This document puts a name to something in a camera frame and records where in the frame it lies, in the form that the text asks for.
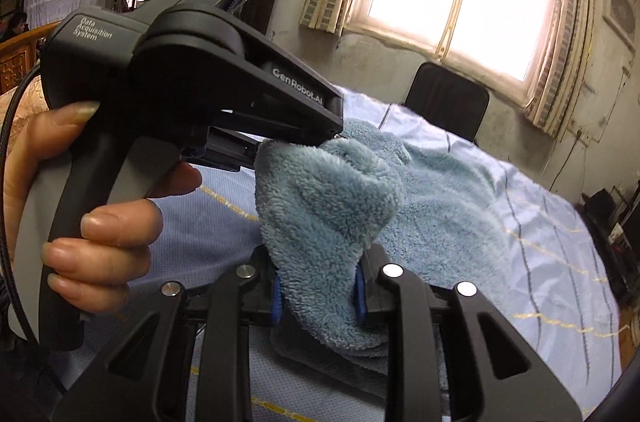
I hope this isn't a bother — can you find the light blue fleece jacket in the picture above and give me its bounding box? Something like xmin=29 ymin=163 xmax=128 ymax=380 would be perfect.
xmin=255 ymin=117 xmax=531 ymax=378

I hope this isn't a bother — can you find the striped light blue bedsheet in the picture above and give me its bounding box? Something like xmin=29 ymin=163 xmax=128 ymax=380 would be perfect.
xmin=150 ymin=85 xmax=623 ymax=422

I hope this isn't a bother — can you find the black cable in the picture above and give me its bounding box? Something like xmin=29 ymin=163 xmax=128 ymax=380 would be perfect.
xmin=0 ymin=65 xmax=48 ymax=353

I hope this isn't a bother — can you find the person's left hand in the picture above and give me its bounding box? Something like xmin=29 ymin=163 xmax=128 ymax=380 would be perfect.
xmin=2 ymin=101 xmax=203 ymax=315

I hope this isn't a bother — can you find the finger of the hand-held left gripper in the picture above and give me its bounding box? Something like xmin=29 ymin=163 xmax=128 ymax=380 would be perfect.
xmin=187 ymin=126 xmax=263 ymax=173

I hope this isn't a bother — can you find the wooden bed frame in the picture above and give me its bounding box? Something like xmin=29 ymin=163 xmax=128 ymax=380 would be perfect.
xmin=0 ymin=21 xmax=63 ymax=96

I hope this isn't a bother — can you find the black desk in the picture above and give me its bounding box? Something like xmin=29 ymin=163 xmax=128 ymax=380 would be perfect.
xmin=580 ymin=187 xmax=636 ymax=303

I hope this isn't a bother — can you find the white wall panel box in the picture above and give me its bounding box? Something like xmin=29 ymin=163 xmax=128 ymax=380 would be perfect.
xmin=602 ymin=0 xmax=637 ymax=38

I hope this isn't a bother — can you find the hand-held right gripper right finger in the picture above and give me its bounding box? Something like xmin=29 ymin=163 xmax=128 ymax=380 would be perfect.
xmin=352 ymin=247 xmax=583 ymax=422

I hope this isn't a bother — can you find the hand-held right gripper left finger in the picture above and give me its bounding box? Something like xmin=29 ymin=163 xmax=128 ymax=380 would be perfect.
xmin=52 ymin=247 xmax=283 ymax=422

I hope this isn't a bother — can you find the black chair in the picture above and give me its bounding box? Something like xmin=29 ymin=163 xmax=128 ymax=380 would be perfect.
xmin=404 ymin=62 xmax=491 ymax=144

